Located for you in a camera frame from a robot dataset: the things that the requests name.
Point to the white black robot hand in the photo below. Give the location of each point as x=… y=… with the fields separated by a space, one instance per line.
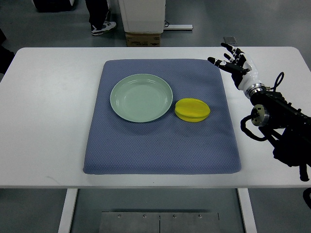
x=243 y=71

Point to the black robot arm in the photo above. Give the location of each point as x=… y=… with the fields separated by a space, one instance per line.
x=286 y=128

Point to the grey floor plate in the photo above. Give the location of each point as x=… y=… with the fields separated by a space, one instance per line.
x=230 y=40

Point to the light green plate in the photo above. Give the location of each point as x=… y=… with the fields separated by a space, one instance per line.
x=141 y=98

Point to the cardboard box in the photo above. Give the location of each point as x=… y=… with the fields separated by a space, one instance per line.
x=142 y=39

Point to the white table leg right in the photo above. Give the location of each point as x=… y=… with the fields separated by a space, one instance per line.
x=247 y=211

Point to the white table leg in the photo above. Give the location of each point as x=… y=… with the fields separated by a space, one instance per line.
x=68 y=211
x=247 y=211

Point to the blue textured mat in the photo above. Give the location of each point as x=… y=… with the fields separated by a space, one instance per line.
x=167 y=145

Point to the person leg with sneaker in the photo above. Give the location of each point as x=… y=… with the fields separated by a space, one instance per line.
x=98 y=17

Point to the white table leg left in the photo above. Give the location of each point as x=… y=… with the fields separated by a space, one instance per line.
x=68 y=211

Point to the black wheeled device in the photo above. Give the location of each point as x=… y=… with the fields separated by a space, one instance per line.
x=53 y=5

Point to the dark object at left edge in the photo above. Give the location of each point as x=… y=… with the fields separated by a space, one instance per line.
x=6 y=56

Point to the white floor rail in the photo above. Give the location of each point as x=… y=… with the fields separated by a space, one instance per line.
x=178 y=27

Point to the metal base plate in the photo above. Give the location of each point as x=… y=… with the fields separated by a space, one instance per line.
x=165 y=222

